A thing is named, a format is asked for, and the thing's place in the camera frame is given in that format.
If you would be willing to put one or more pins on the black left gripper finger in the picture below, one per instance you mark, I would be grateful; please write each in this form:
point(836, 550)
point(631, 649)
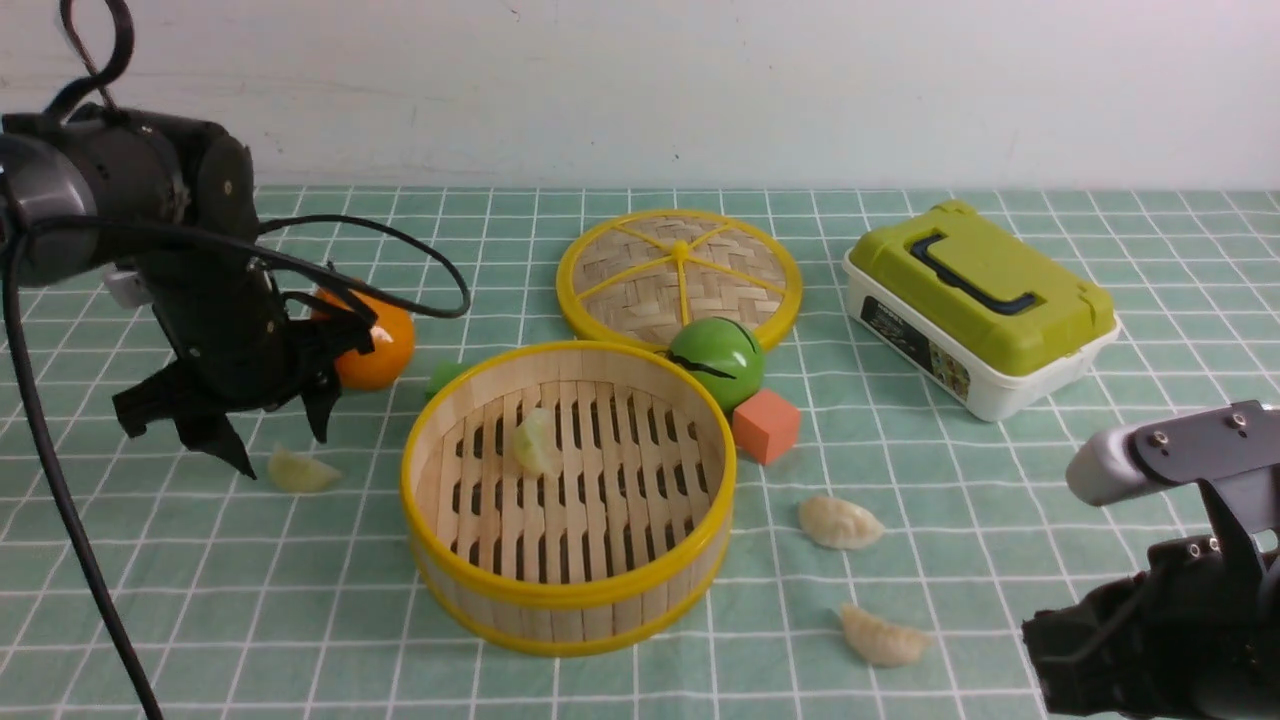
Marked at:
point(319, 396)
point(213, 435)

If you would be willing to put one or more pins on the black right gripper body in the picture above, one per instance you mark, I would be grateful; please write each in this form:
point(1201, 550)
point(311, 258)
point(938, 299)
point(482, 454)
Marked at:
point(1183, 639)

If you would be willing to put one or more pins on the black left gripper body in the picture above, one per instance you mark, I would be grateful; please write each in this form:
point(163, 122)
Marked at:
point(239, 343)

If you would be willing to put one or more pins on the pale green dumpling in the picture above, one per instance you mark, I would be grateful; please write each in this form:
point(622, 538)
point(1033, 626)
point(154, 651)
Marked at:
point(299, 474)
point(535, 444)

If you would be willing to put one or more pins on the beige dumpling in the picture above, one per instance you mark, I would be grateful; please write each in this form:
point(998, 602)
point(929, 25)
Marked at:
point(879, 642)
point(838, 524)

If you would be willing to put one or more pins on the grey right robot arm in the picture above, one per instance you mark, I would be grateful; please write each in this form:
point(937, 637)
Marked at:
point(1228, 453)

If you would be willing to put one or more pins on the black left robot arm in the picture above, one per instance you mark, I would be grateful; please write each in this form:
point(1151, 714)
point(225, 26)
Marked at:
point(170, 202)

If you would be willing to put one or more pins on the woven bamboo steamer lid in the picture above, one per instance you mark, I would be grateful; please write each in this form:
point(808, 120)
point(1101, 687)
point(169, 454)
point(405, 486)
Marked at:
point(640, 278)

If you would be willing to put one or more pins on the bamboo steamer tray yellow rim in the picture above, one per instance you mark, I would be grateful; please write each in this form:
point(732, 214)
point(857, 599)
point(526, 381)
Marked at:
point(619, 546)

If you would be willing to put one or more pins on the orange red toy pear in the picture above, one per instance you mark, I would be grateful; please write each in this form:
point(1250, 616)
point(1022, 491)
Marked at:
point(393, 343)

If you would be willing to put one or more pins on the small green toy piece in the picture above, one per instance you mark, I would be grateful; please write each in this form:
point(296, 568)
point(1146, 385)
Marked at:
point(443, 374)

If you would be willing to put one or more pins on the green checkered tablecloth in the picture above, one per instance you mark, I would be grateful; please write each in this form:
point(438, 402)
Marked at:
point(247, 604)

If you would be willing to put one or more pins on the green lid white storage box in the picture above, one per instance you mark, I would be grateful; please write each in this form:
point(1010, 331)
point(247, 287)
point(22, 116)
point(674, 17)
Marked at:
point(989, 318)

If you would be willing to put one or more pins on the green toy ball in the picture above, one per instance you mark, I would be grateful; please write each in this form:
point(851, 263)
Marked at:
point(724, 356)

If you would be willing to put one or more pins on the orange foam cube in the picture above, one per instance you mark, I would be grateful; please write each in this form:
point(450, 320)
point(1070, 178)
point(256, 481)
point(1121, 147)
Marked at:
point(766, 426)

